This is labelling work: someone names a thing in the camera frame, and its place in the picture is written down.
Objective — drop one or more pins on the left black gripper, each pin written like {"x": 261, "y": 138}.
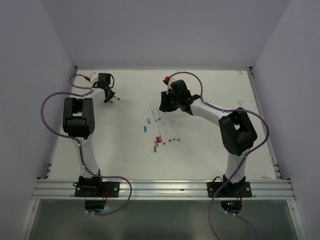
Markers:
{"x": 111, "y": 95}

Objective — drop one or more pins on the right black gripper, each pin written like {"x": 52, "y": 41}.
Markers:
{"x": 164, "y": 105}

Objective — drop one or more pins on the brown capped marker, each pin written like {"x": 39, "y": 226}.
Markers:
{"x": 166, "y": 132}

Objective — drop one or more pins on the purple capped marker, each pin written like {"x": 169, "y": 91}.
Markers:
{"x": 161, "y": 135}

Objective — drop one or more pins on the pink capped marker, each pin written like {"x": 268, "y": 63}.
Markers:
{"x": 170, "y": 131}

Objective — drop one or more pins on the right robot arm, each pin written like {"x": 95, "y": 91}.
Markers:
{"x": 237, "y": 132}

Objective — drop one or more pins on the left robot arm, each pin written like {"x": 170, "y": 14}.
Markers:
{"x": 78, "y": 122}

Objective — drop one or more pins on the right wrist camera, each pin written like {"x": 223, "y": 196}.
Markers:
{"x": 168, "y": 82}

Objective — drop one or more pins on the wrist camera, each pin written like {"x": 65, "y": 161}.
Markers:
{"x": 168, "y": 82}
{"x": 94, "y": 76}

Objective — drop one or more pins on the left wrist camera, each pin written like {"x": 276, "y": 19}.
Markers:
{"x": 94, "y": 76}

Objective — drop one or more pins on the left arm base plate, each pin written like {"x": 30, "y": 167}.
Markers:
{"x": 104, "y": 189}

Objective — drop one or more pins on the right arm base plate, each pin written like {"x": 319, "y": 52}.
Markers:
{"x": 231, "y": 190}

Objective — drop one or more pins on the aluminium rail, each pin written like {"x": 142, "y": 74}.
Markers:
{"x": 57, "y": 189}

